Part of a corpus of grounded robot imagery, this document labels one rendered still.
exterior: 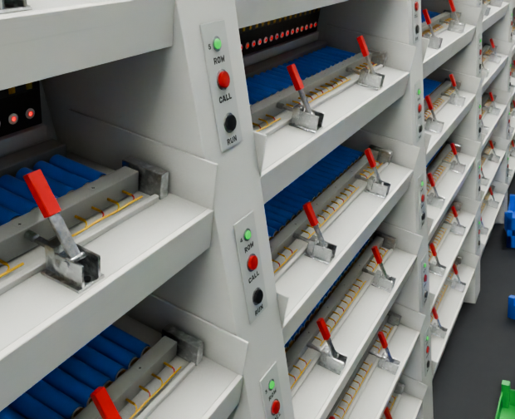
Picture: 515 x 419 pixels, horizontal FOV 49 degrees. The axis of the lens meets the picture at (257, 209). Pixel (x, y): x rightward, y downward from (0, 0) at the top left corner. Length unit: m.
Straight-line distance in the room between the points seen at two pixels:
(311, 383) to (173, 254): 0.47
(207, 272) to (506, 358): 1.43
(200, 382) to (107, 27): 0.38
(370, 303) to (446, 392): 0.71
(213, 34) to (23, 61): 0.21
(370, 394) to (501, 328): 0.91
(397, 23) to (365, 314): 0.56
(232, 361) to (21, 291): 0.28
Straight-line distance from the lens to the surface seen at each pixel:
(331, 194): 0.99
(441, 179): 1.70
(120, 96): 0.59
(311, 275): 0.82
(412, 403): 1.51
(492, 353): 1.94
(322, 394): 0.92
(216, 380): 0.65
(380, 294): 1.15
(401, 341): 1.36
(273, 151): 0.70
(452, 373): 1.85
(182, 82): 0.53
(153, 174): 0.56
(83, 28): 0.45
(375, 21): 1.18
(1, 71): 0.40
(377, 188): 1.07
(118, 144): 0.61
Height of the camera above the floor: 1.14
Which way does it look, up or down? 21 degrees down
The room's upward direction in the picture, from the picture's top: 8 degrees counter-clockwise
